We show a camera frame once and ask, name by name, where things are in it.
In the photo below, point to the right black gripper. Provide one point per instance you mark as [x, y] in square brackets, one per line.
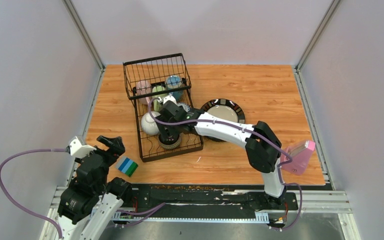
[171, 132]

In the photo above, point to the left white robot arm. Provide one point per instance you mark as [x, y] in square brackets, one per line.
[90, 201]

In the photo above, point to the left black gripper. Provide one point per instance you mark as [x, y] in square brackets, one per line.
[116, 146]

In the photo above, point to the dark brown speckled bowl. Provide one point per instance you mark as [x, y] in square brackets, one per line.
[169, 143]

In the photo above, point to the black wire dish rack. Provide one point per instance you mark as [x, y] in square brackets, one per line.
[156, 70]

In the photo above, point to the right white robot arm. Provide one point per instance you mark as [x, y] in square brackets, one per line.
[263, 148]

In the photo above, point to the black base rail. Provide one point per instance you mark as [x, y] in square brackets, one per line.
[224, 203]

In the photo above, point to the blue butterfly mug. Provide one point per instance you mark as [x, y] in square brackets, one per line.
[175, 82]

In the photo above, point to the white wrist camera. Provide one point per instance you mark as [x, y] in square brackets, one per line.
[77, 147]
[169, 98]

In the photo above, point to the pink ceramic mug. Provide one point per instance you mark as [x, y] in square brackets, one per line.
[143, 87]

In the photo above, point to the white ribbed bowl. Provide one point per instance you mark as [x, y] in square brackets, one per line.
[148, 125]

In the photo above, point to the white black bowl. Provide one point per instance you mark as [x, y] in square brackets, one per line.
[185, 106]

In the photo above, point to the pink box with mirror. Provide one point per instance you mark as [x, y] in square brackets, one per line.
[301, 153]

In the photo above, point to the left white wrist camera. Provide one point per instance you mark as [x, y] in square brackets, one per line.
[77, 147]

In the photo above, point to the black rimmed white plate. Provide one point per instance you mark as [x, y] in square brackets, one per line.
[225, 109]

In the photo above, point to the light green mug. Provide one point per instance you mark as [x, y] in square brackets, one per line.
[159, 90]

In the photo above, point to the blue green striped sponge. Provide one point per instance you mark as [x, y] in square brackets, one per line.
[127, 166]

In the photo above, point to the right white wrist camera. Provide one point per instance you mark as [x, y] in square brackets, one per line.
[169, 98]

